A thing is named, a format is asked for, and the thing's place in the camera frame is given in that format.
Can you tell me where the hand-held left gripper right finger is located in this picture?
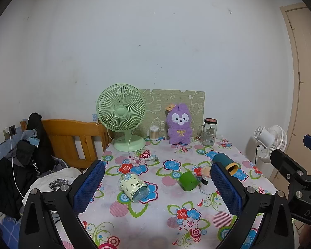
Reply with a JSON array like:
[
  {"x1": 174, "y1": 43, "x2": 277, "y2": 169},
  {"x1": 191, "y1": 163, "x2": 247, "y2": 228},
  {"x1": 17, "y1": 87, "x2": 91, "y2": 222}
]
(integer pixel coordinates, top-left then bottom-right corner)
[{"x1": 210, "y1": 161, "x2": 295, "y2": 249}]

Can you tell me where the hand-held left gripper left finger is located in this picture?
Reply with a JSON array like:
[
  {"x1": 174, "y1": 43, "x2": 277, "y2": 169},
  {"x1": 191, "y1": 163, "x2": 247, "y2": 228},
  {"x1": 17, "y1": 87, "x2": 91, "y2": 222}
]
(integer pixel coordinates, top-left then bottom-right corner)
[{"x1": 19, "y1": 159, "x2": 106, "y2": 249}]

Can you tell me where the teal cup with yellow rim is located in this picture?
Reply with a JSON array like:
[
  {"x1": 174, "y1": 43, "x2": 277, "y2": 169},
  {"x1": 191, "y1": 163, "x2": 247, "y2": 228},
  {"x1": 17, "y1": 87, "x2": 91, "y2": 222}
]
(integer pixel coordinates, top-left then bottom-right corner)
[{"x1": 212, "y1": 153, "x2": 239, "y2": 176}]

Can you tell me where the pale green printed cup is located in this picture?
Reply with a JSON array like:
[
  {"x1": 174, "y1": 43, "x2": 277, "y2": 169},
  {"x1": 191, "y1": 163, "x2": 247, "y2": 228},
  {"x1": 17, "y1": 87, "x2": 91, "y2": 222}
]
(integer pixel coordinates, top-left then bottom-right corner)
[{"x1": 118, "y1": 174, "x2": 149, "y2": 203}]

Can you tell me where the white standing fan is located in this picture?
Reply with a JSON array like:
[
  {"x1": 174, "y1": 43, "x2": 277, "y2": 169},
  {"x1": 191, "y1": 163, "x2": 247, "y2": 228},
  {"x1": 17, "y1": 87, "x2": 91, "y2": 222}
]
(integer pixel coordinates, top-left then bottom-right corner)
[{"x1": 253, "y1": 125, "x2": 288, "y2": 164}]

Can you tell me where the white garment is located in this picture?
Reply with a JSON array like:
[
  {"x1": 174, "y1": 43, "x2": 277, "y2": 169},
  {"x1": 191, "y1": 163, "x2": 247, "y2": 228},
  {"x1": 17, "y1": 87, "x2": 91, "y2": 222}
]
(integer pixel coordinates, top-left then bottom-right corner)
[{"x1": 22, "y1": 167, "x2": 84, "y2": 214}]

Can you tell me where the glass jar with lid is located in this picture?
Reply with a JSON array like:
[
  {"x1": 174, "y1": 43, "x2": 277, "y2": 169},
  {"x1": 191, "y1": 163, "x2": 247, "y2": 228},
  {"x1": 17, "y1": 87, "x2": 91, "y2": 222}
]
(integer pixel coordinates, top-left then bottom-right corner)
[{"x1": 197, "y1": 118, "x2": 218, "y2": 146}]

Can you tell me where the wooden bed headboard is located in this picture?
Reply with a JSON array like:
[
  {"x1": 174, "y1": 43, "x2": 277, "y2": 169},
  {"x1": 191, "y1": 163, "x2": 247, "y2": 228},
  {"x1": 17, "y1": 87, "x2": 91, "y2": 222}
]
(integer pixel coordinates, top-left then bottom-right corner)
[{"x1": 20, "y1": 119, "x2": 113, "y2": 171}]

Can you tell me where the beige door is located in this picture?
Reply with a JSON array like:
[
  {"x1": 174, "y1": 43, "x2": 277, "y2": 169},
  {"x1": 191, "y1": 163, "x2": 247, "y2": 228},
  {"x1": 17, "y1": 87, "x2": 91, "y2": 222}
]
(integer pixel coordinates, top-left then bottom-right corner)
[{"x1": 279, "y1": 2, "x2": 311, "y2": 195}]

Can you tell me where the black bag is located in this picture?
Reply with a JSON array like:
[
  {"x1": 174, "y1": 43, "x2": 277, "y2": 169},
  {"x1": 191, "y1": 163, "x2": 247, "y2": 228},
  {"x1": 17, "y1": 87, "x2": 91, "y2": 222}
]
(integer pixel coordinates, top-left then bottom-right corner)
[{"x1": 17, "y1": 113, "x2": 55, "y2": 178}]

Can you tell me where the floral tablecloth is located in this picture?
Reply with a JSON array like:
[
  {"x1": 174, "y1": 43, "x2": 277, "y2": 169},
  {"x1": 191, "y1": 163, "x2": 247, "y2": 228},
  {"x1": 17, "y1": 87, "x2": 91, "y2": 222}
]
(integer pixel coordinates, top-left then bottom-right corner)
[{"x1": 76, "y1": 135, "x2": 283, "y2": 249}]

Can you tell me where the purple plush toy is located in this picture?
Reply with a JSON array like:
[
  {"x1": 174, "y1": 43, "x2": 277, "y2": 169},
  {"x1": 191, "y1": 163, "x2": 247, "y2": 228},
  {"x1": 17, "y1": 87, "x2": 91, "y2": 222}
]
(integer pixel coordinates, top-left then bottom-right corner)
[{"x1": 165, "y1": 103, "x2": 193, "y2": 145}]

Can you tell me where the blue grey garment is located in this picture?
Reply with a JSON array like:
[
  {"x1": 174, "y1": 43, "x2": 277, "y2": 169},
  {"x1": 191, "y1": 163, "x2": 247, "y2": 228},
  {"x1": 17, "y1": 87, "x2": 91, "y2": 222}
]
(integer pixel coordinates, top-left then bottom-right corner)
[{"x1": 20, "y1": 129, "x2": 40, "y2": 146}]

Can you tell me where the dark clothes pile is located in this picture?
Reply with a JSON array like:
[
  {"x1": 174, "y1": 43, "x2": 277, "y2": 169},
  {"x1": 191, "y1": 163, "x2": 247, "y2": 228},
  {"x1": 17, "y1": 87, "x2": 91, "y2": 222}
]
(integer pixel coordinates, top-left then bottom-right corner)
[{"x1": 0, "y1": 154, "x2": 38, "y2": 221}]

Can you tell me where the green desk fan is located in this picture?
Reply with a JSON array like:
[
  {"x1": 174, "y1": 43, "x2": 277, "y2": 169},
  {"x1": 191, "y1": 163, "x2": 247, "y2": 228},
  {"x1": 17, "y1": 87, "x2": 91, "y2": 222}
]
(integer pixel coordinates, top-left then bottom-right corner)
[{"x1": 96, "y1": 84, "x2": 147, "y2": 152}]

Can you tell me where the green patterned board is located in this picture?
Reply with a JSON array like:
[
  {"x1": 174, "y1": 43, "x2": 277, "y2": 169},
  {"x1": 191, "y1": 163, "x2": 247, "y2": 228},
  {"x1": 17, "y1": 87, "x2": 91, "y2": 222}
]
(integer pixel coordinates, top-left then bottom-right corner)
[{"x1": 138, "y1": 89, "x2": 206, "y2": 139}]

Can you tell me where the blue blanket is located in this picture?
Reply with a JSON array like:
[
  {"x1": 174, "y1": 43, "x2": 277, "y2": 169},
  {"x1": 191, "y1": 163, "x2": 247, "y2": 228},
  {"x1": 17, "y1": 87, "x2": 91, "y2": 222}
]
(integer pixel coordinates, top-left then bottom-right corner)
[{"x1": 0, "y1": 211, "x2": 22, "y2": 249}]

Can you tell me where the white fan power cable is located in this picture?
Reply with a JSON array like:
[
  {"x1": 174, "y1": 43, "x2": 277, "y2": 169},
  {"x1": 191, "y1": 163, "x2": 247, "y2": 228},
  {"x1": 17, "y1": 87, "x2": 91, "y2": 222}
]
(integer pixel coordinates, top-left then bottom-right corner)
[{"x1": 128, "y1": 136, "x2": 160, "y2": 162}]

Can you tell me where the white charger cable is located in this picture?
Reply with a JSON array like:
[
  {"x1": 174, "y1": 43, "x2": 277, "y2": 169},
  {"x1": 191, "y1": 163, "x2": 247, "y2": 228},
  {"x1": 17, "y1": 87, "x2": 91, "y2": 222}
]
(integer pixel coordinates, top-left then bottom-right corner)
[{"x1": 4, "y1": 127, "x2": 25, "y2": 199}]

